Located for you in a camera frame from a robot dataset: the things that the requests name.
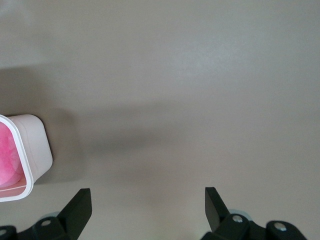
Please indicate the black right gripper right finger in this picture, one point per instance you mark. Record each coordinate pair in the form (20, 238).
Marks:
(217, 212)

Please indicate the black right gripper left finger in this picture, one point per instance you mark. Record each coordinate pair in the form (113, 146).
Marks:
(72, 217)

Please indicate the pink plush toy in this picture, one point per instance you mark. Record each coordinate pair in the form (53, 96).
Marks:
(7, 150)

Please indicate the pink plastic storage box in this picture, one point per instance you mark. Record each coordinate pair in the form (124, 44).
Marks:
(35, 145)

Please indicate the brown table mat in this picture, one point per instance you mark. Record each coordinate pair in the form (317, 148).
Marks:
(175, 100)

